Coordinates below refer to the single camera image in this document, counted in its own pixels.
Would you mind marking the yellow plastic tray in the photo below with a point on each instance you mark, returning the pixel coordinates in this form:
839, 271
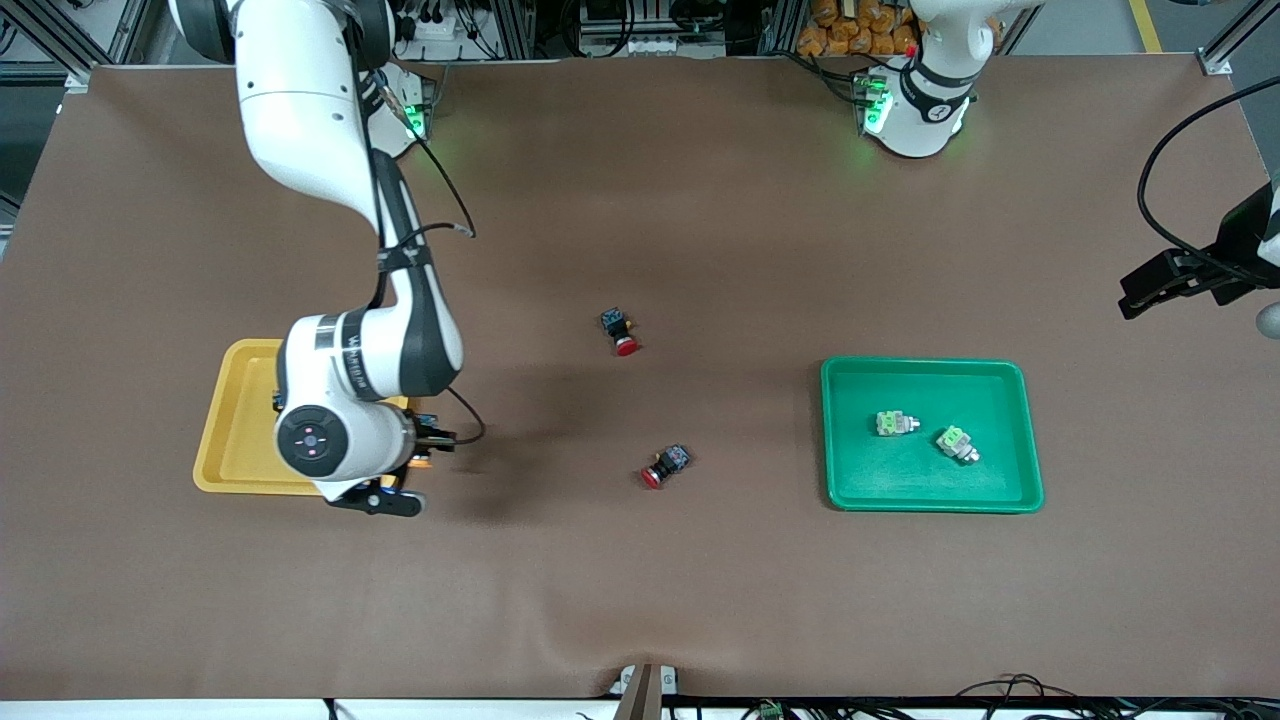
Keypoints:
235, 430

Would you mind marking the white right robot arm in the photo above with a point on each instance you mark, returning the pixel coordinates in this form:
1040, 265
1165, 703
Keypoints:
300, 100

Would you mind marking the metal table clamp bracket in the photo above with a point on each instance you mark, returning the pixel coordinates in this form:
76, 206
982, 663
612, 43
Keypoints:
645, 690

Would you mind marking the red mushroom push button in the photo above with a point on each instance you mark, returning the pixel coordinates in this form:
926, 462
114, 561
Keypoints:
620, 330
666, 466

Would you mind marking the green square push button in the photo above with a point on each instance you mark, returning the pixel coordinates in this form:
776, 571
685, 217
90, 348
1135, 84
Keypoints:
893, 423
957, 443

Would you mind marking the small green connector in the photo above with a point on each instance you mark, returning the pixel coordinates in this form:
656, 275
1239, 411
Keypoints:
770, 711

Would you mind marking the white power strip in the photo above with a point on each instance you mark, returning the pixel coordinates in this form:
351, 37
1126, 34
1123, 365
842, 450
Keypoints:
435, 25

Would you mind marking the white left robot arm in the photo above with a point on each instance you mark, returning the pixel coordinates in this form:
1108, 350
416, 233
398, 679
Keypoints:
925, 100

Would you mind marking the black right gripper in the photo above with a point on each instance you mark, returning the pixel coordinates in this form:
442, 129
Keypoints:
424, 436

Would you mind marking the grey electronics box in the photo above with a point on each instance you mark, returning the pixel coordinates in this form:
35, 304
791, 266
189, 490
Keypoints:
640, 45

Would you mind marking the aluminium frame post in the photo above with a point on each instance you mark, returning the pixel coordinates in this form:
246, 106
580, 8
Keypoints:
780, 25
518, 25

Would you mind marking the aluminium frame profile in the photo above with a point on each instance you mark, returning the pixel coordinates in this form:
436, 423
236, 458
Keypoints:
78, 80
1215, 62

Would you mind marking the green plastic tray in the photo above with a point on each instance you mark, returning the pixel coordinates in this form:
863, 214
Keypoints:
860, 470

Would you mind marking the pile of orange objects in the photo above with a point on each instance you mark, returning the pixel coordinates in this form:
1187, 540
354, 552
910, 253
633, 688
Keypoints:
850, 30

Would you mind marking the brown table cover mat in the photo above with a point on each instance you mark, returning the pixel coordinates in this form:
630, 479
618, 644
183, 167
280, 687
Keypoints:
640, 560

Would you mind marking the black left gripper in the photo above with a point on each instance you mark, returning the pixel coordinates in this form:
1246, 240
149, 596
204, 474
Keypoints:
1243, 243

